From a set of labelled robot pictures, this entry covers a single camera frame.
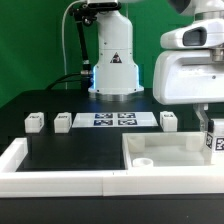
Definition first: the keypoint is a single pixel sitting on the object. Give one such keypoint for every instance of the white square table top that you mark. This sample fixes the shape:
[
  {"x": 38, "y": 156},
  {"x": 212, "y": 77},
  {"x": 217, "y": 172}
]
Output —
[{"x": 174, "y": 149}]

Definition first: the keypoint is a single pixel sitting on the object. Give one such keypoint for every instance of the white sheet with tags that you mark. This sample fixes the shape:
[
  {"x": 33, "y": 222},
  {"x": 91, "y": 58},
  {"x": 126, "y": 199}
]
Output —
[{"x": 114, "y": 119}]

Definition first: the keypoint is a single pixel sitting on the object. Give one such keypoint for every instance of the white U-shaped obstacle fence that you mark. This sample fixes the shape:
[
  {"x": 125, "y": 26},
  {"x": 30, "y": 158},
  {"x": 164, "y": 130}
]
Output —
[{"x": 156, "y": 181}]

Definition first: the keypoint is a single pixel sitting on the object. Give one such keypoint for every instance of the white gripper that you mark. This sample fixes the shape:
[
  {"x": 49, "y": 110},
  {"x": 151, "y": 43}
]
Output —
[{"x": 189, "y": 77}]

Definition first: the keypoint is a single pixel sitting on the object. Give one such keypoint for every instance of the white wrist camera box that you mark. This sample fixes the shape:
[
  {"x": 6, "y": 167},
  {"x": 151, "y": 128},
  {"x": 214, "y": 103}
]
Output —
[{"x": 200, "y": 34}]

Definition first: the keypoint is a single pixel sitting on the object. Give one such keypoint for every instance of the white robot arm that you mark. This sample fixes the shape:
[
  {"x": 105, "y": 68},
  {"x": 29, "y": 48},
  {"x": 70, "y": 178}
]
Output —
[{"x": 116, "y": 74}]

